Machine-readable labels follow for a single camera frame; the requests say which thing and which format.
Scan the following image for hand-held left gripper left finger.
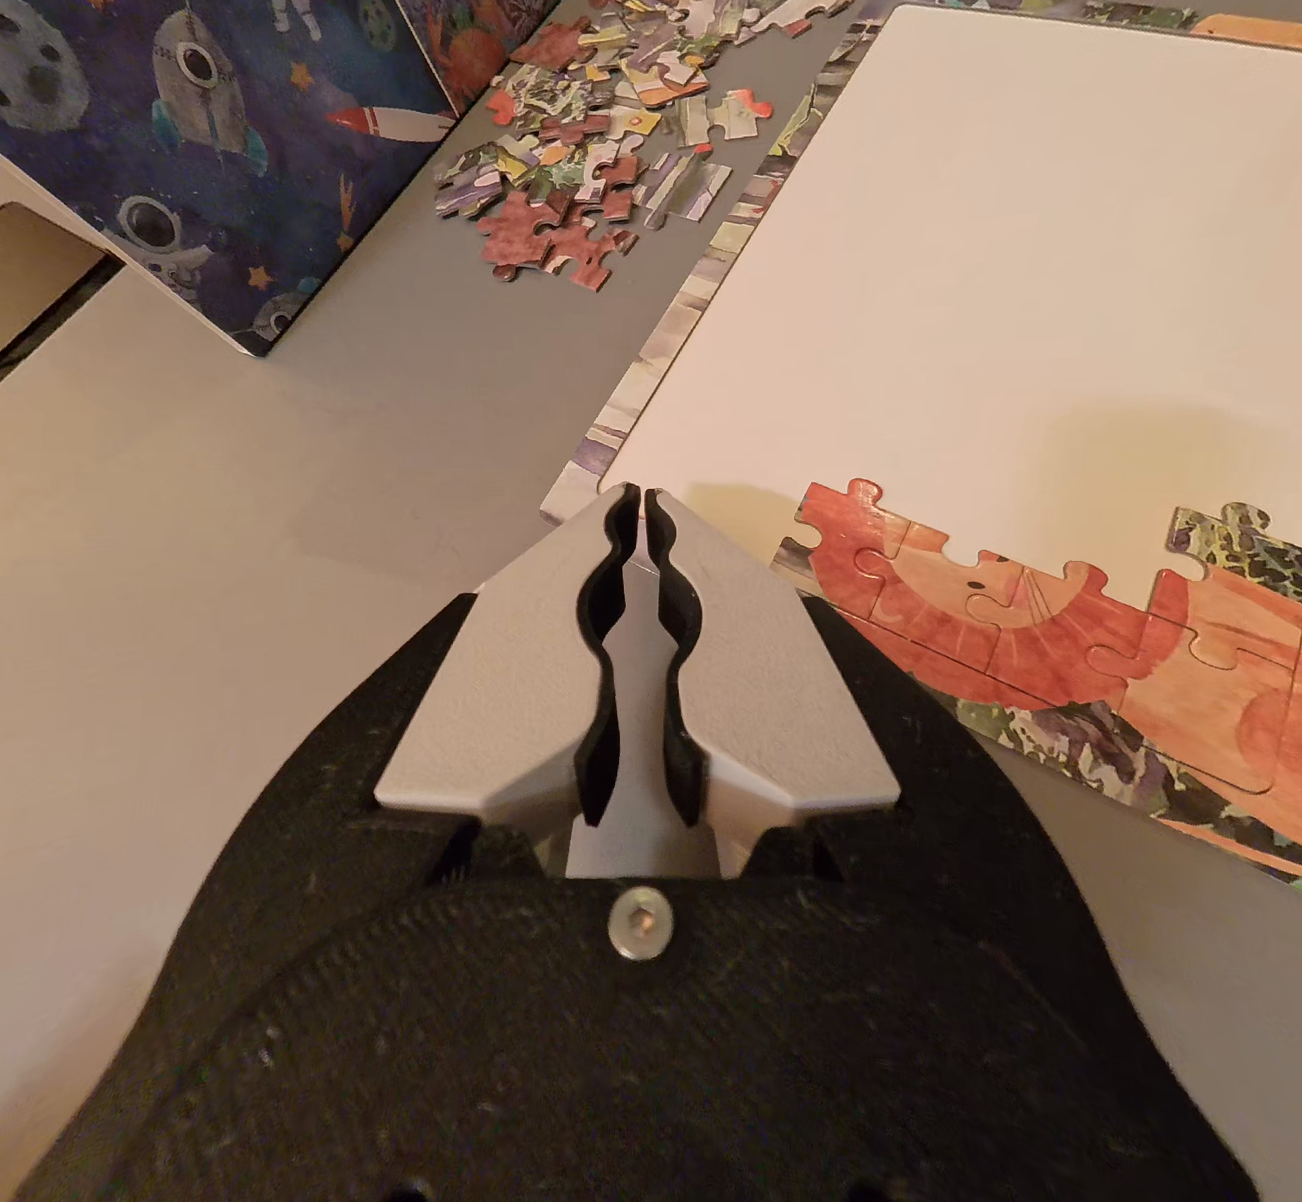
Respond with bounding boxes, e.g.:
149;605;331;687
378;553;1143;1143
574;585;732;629
374;482;642;830

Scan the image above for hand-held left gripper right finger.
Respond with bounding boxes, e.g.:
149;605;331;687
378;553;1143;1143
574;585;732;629
643;488;903;878

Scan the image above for joined orange puzzle pieces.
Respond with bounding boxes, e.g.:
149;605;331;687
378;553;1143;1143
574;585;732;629
796;479;1302;796

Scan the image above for pile of puzzle pieces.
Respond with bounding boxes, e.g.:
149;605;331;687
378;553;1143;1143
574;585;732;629
432;0;1197;292

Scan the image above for puzzle frame tray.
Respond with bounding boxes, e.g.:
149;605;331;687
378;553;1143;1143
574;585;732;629
540;0;1302;886

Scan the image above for white shelf unit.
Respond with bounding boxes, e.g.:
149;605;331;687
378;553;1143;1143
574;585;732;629
0;154;118;380

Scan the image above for printed puzzle storage box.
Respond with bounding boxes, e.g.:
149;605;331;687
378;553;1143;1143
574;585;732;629
0;0;612;359

